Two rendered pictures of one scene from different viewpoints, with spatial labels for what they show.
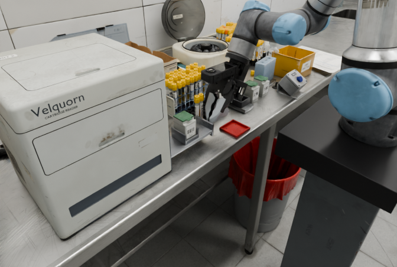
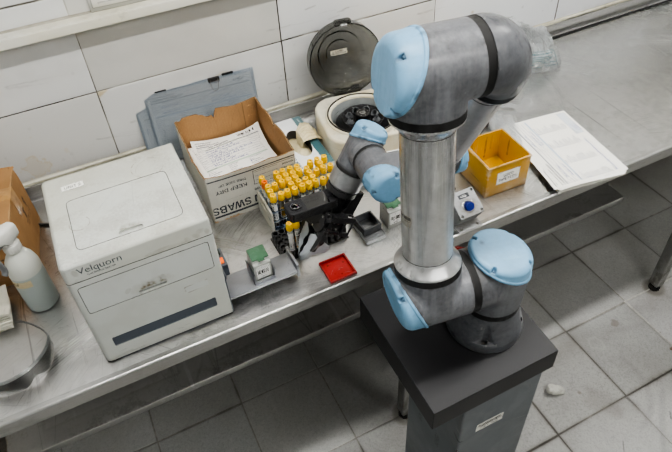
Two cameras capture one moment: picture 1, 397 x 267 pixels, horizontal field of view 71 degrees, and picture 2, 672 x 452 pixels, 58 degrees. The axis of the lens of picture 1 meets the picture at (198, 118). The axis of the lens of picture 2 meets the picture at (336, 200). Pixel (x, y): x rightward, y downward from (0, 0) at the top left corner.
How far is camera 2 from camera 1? 0.78 m
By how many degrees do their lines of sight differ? 20
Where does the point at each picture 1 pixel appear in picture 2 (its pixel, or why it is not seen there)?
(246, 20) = (348, 150)
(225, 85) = (319, 222)
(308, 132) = not seen: hidden behind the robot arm
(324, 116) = not seen: hidden behind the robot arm
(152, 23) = (297, 61)
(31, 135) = (76, 286)
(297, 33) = (388, 192)
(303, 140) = (381, 317)
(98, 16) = (211, 62)
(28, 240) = (82, 353)
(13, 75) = (72, 221)
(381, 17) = (408, 236)
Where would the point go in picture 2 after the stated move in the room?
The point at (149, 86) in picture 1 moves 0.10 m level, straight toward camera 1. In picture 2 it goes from (192, 242) to (174, 282)
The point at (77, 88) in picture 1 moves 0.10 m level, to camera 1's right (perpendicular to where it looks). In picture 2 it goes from (115, 252) to (162, 264)
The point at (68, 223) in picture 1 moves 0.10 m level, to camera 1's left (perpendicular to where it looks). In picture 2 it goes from (112, 350) to (72, 337)
